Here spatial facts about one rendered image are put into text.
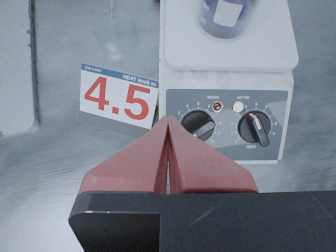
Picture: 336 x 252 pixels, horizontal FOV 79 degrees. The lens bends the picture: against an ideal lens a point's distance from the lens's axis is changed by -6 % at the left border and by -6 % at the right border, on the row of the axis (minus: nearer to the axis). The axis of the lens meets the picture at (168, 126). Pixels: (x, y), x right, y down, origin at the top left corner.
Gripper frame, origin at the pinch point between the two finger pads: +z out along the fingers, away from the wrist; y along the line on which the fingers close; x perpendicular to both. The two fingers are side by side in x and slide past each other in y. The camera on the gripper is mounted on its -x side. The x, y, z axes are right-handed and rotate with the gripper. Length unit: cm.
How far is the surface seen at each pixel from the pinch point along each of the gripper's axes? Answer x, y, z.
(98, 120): 6.9, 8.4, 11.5
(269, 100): 2.4, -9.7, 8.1
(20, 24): -2.4, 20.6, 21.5
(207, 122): 3.4, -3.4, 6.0
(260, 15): -4.5, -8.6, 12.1
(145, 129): 7.7, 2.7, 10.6
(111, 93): 3.7, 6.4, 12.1
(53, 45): 0.2, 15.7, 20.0
